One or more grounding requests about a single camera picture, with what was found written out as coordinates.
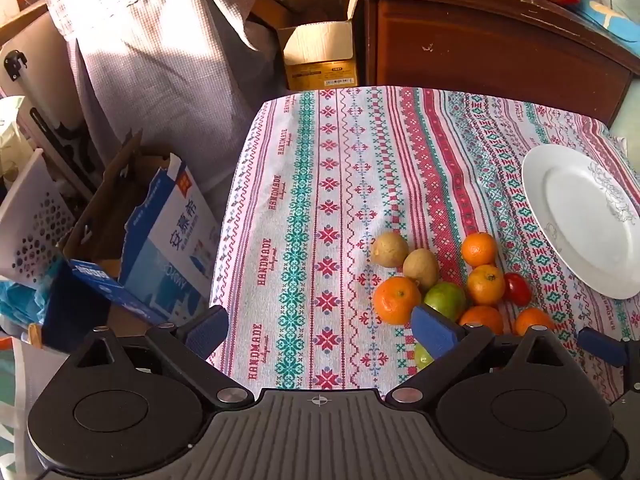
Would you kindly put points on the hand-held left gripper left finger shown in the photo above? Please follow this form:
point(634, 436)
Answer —
point(206, 331)

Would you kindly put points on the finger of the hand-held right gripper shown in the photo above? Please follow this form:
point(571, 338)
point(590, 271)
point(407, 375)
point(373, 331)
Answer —
point(602, 347)

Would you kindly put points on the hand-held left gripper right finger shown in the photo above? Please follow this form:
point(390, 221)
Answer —
point(434, 331)

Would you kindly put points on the green round fruit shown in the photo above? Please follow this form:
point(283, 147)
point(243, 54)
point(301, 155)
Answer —
point(446, 300)
point(422, 356)

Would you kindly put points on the large orange mandarin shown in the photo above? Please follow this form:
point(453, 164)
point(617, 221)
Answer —
point(396, 300)

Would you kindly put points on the brown kiwi fruit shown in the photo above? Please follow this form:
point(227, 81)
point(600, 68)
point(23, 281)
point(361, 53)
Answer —
point(421, 269)
point(389, 249)

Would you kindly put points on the red cherry tomato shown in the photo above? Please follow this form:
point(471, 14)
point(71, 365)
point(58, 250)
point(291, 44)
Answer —
point(517, 289)

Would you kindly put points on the white ceramic plate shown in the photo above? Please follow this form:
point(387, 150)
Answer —
point(575, 220)

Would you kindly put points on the blue white milk carton box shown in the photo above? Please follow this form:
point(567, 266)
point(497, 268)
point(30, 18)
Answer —
point(165, 255)

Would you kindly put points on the patterned red green tablecloth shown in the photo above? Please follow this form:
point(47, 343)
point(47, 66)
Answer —
point(325, 220)

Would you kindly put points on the blue plastic bag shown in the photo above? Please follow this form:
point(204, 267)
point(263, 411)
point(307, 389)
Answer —
point(20, 305)

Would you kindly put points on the white perforated plastic basket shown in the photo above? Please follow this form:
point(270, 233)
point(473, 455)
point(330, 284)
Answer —
point(30, 220)

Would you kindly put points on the pale green bed sheet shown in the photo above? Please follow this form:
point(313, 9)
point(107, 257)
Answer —
point(625, 127)

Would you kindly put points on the grey checked cloth cover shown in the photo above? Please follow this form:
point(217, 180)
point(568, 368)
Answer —
point(165, 60)

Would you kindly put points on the dark wooden cabinet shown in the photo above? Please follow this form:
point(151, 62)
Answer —
point(490, 50)

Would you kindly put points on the open brown cardboard box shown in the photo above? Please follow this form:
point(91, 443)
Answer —
point(320, 55)

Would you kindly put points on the blue printed blanket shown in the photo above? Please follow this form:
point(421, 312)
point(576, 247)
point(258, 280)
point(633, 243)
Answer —
point(615, 25)

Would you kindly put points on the white board with black bracket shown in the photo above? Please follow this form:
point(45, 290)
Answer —
point(45, 85)

